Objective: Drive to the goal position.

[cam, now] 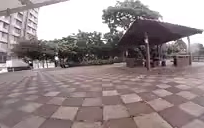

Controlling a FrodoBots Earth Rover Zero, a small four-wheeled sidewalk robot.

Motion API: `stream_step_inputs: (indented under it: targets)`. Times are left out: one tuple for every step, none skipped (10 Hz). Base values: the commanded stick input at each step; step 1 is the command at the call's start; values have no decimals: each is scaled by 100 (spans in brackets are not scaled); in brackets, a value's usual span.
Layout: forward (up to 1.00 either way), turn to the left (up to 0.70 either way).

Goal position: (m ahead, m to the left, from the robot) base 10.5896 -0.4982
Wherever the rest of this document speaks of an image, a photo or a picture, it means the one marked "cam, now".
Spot green hedge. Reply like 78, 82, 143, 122
67, 58, 124, 67

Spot row of green trees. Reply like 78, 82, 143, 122
11, 0, 204, 68

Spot chequered red and beige pavement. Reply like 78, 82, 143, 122
0, 61, 204, 128

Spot person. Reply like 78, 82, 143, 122
53, 54, 60, 68

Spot dark-roofed open shelter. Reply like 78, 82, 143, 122
117, 18, 204, 72

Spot railing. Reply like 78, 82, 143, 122
191, 54, 204, 64

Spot tall grey building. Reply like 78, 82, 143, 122
0, 7, 40, 64

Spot pale overhead canopy edge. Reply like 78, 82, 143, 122
0, 0, 70, 18

